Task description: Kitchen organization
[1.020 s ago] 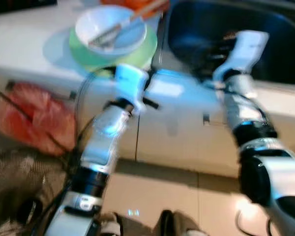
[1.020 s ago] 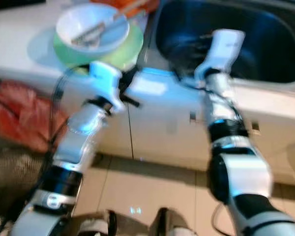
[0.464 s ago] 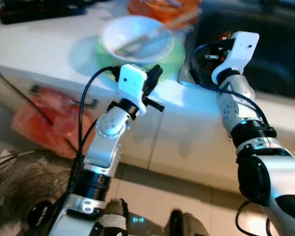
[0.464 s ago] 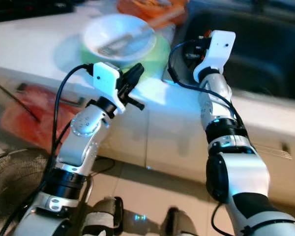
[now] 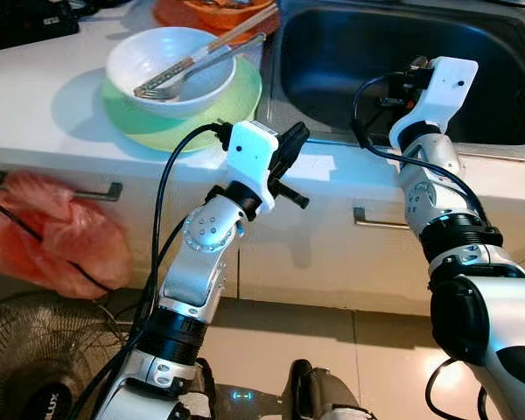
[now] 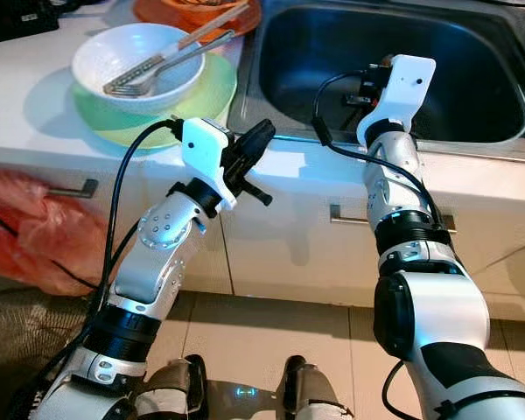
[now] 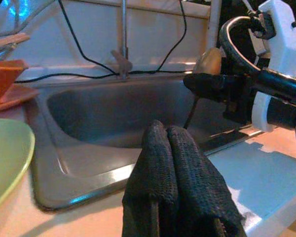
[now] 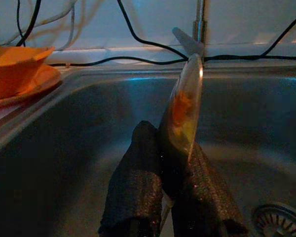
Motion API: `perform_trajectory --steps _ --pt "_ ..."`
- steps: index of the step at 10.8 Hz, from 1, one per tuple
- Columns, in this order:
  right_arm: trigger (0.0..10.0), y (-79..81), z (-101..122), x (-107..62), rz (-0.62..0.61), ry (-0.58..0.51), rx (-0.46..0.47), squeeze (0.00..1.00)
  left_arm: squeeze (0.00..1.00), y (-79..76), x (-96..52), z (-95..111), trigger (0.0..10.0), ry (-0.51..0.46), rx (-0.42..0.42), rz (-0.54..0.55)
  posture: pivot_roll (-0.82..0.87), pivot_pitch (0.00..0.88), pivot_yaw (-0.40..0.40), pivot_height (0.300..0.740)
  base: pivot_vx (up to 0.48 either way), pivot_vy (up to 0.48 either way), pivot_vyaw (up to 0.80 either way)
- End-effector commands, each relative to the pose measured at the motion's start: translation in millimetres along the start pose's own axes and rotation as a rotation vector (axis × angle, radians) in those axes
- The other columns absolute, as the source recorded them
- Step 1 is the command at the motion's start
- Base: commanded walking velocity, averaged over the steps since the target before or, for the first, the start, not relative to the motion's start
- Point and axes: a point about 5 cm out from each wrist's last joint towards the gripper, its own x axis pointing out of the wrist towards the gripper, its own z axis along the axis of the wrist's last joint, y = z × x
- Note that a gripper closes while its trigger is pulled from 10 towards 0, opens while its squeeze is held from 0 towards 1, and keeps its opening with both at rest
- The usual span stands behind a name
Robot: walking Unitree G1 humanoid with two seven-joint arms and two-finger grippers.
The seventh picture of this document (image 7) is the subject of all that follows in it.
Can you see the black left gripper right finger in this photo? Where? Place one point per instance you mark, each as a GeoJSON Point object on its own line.
{"type": "Point", "coordinates": [202, 197]}

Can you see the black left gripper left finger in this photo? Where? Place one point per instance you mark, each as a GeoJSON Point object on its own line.
{"type": "Point", "coordinates": [153, 185]}

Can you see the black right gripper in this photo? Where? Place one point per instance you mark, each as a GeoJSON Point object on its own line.
{"type": "Point", "coordinates": [241, 98]}

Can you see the metal spoon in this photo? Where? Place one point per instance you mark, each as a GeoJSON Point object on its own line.
{"type": "Point", "coordinates": [209, 61]}

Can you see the light green plate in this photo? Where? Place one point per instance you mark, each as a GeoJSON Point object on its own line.
{"type": "Point", "coordinates": [7, 158]}

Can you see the wooden chopstick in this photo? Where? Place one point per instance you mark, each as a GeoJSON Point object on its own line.
{"type": "Point", "coordinates": [12, 39]}

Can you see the stainless steel kitchen sink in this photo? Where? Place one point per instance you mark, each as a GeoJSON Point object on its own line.
{"type": "Point", "coordinates": [101, 116]}

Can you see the metal sink faucet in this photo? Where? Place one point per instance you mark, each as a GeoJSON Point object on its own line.
{"type": "Point", "coordinates": [124, 37]}

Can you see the orange plate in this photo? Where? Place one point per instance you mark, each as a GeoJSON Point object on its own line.
{"type": "Point", "coordinates": [19, 96]}

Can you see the orange bowl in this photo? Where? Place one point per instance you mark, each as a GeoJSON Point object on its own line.
{"type": "Point", "coordinates": [2, 81]}

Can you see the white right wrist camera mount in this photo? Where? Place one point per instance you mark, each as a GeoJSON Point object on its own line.
{"type": "Point", "coordinates": [283, 44]}

